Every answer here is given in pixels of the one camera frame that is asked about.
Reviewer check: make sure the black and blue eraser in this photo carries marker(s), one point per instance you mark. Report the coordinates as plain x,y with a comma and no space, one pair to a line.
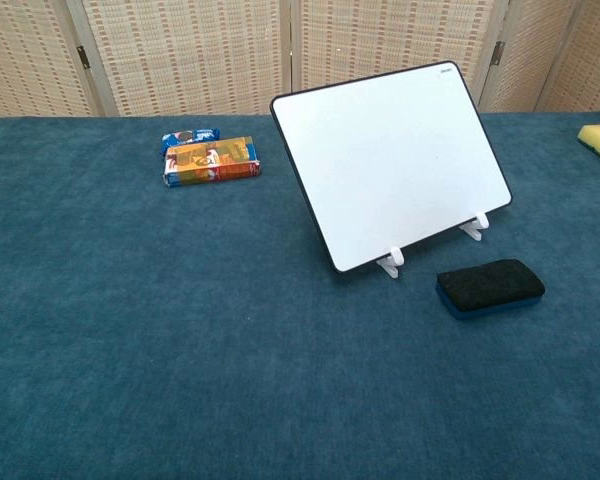
489,286

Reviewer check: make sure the white board with black frame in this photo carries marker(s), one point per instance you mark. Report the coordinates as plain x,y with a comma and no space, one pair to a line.
390,165

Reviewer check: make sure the white plastic board stand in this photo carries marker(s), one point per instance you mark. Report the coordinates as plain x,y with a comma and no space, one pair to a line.
394,260

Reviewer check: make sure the orange snack box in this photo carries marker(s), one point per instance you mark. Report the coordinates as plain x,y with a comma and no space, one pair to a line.
211,162

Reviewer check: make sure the teal fabric tablecloth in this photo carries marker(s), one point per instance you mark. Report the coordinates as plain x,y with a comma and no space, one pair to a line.
180,325

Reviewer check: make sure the blue cookie packet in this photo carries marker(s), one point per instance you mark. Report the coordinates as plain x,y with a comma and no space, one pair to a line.
190,138

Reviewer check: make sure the woven folding screen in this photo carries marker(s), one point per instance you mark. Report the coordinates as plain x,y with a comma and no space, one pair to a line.
190,55

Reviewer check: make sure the dark metal screen hinge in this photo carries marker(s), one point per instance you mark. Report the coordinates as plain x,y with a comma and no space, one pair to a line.
498,52
83,56

